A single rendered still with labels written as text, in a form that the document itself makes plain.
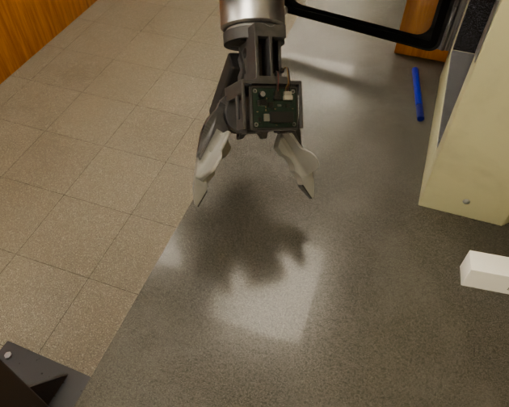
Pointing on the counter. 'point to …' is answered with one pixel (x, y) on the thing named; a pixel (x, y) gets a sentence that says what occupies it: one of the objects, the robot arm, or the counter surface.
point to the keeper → (486, 28)
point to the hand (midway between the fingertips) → (254, 203)
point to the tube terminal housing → (484, 130)
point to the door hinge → (454, 26)
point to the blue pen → (418, 94)
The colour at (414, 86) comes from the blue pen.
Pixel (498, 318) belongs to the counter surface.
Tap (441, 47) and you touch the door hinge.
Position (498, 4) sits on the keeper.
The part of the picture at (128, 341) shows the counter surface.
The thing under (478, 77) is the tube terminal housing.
